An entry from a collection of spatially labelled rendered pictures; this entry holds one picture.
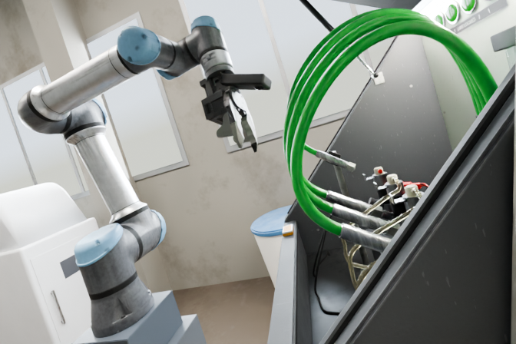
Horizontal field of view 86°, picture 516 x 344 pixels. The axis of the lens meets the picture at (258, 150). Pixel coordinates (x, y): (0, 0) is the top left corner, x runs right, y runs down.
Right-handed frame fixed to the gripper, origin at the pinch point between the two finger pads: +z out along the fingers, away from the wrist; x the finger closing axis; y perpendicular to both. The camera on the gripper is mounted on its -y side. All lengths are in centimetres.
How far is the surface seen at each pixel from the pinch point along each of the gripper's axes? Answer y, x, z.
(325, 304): -1.3, -12.2, 38.7
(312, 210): -14.0, 23.4, 17.8
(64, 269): 216, -91, 4
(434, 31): -32.6, 24.3, 4.5
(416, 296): -21.2, 30.5, 26.1
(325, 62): -21.8, 19.3, -0.3
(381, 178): -22.8, -2.4, 16.1
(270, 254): 59, -126, 38
